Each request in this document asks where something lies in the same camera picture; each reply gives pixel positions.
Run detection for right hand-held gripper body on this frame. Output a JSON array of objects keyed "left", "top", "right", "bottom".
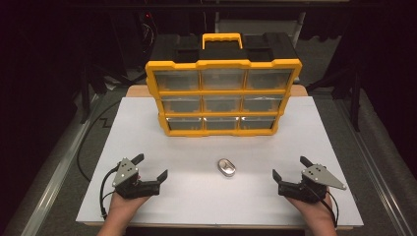
[{"left": 277, "top": 164, "right": 347, "bottom": 204}]

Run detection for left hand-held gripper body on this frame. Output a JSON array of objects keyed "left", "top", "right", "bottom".
[{"left": 112, "top": 157, "right": 161, "bottom": 200}]

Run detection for small clear oval case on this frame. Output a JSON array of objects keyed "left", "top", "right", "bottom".
[{"left": 216, "top": 157, "right": 237, "bottom": 178}]

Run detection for yellow black drawer organizer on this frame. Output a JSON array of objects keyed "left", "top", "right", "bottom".
[{"left": 145, "top": 31, "right": 303, "bottom": 138}]

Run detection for set of clear plastic drawers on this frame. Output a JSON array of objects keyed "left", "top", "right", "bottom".
[{"left": 153, "top": 68, "right": 293, "bottom": 131}]

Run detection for person's left hand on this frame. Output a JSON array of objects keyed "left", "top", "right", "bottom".
[{"left": 109, "top": 193, "right": 150, "bottom": 217}]

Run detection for person's right hand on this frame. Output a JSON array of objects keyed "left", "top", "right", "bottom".
[{"left": 286, "top": 196, "right": 333, "bottom": 224}]

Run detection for black stand legs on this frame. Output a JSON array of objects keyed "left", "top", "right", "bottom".
[
  {"left": 306, "top": 62, "right": 364, "bottom": 133},
  {"left": 78, "top": 60, "right": 141, "bottom": 125}
]

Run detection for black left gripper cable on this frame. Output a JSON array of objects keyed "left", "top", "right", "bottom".
[{"left": 98, "top": 166, "right": 120, "bottom": 221}]

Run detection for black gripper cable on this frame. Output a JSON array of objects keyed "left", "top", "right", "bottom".
[
  {"left": 313, "top": 188, "right": 339, "bottom": 229},
  {"left": 98, "top": 166, "right": 120, "bottom": 221}
]

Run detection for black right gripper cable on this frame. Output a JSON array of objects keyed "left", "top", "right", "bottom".
[{"left": 313, "top": 188, "right": 339, "bottom": 229}]

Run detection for black floor cable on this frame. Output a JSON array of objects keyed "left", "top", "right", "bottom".
[{"left": 76, "top": 97, "right": 123, "bottom": 183}]

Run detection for metal floor rail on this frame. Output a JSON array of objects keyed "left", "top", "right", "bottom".
[
  {"left": 20, "top": 94, "right": 103, "bottom": 236},
  {"left": 333, "top": 97, "right": 415, "bottom": 236}
]

